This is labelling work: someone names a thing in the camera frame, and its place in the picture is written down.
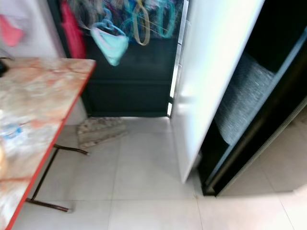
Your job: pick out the patterned floor mat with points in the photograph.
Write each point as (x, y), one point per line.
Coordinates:
(100, 132)

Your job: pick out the red hanging bag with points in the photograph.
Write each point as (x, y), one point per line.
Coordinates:
(73, 36)

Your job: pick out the pink cloth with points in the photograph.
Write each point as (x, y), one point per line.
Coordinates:
(10, 31)

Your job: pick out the white fridge door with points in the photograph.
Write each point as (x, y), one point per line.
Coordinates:
(216, 81)

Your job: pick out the clear plastic water bottle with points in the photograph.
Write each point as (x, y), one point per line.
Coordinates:
(12, 130)

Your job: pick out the bubble wrap sheet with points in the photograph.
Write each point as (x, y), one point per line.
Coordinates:
(244, 100)

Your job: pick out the small black object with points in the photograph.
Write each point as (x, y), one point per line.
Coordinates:
(2, 67)

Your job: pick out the yellow clothes hanger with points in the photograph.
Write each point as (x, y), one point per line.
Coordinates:
(142, 37)

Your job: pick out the dark green cabinet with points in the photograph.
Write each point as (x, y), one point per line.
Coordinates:
(129, 88)

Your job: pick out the teal clothes hanger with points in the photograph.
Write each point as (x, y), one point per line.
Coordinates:
(159, 28)

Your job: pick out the dark metal table leg frame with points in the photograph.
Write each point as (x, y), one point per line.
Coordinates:
(48, 206)

